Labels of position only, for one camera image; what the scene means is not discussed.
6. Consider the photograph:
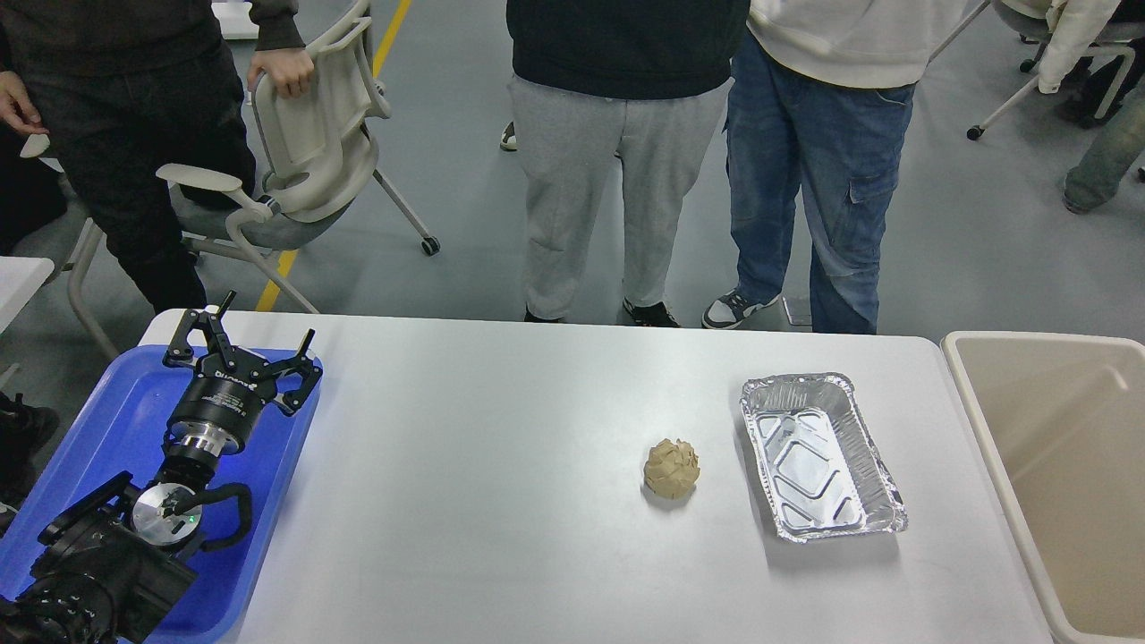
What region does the person in grey sweatpants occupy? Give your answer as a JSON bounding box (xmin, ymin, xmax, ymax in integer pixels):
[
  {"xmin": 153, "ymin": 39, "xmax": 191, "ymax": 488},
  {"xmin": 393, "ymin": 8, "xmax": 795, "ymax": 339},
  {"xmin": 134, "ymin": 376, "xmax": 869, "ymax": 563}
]
[{"xmin": 506, "ymin": 1, "xmax": 750, "ymax": 327}]

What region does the white side table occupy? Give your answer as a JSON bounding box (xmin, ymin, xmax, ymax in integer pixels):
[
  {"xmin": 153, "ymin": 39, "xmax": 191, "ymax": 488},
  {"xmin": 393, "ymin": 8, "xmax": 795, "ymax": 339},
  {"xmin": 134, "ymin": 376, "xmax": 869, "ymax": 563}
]
[{"xmin": 0, "ymin": 256, "xmax": 55, "ymax": 333}]

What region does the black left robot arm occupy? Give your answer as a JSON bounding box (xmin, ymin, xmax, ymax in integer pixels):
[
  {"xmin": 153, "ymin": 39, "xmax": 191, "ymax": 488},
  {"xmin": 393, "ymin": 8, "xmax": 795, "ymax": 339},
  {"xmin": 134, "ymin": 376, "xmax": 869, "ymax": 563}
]
[{"xmin": 3, "ymin": 309, "xmax": 324, "ymax": 643}]

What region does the blue plastic tray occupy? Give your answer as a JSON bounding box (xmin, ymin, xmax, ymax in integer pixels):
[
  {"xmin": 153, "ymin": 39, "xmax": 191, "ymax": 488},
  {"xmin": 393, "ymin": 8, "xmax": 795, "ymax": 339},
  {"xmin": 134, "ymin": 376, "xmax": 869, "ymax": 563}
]
[{"xmin": 1, "ymin": 345, "xmax": 319, "ymax": 643}]

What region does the person in blue jeans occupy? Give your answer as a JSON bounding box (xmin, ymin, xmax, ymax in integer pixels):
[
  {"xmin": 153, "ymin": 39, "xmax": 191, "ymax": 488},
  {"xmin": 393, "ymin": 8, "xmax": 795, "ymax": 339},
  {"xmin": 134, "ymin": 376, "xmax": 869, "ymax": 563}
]
[{"xmin": 702, "ymin": 1, "xmax": 964, "ymax": 335}]

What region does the white chair at right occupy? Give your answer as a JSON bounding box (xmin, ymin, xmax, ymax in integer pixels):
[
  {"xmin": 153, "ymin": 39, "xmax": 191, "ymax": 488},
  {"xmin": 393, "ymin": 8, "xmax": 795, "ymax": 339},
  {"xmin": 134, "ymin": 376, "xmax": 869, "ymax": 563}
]
[{"xmin": 966, "ymin": 1, "xmax": 1142, "ymax": 141}]

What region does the crumpled tan paper ball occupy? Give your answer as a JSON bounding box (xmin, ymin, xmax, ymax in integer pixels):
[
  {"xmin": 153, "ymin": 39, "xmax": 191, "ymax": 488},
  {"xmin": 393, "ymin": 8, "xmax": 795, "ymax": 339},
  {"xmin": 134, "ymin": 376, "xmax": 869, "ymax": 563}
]
[{"xmin": 643, "ymin": 439, "xmax": 700, "ymax": 500}]

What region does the person in black clothes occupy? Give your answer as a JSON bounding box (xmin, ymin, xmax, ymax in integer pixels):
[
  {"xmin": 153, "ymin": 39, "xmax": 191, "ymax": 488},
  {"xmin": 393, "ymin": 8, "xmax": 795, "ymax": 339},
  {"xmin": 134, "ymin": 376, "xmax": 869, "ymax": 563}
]
[{"xmin": 3, "ymin": 1, "xmax": 314, "ymax": 311}]

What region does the beige plastic bin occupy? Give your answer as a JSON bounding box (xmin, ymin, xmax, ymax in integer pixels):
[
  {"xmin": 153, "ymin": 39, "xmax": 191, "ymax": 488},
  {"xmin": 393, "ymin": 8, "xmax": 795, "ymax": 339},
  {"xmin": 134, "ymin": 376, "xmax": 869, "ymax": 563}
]
[{"xmin": 942, "ymin": 333, "xmax": 1144, "ymax": 643}]

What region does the person seated far right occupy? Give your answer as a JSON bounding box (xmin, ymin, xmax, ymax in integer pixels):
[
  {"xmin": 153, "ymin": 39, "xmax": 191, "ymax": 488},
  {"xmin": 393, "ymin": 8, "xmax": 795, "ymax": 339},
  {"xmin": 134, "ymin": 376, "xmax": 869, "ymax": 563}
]
[{"xmin": 1063, "ymin": 87, "xmax": 1144, "ymax": 215}]

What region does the beige office chair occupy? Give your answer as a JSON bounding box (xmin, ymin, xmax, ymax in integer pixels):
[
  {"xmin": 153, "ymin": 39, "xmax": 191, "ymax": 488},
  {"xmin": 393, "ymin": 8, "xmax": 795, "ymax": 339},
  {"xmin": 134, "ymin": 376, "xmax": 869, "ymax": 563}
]
[{"xmin": 19, "ymin": 0, "xmax": 442, "ymax": 359}]

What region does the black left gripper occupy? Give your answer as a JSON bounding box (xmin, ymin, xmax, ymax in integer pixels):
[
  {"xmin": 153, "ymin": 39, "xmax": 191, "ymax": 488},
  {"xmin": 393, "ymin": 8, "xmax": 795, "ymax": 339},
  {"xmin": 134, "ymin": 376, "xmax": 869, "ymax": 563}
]
[{"xmin": 163, "ymin": 291, "xmax": 323, "ymax": 456}]

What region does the aluminium foil tray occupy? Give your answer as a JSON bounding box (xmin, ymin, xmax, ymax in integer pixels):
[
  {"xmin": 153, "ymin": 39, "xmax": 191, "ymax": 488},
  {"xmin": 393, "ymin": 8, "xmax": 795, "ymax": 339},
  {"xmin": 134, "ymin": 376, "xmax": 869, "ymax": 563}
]
[{"xmin": 740, "ymin": 372, "xmax": 908, "ymax": 545}]

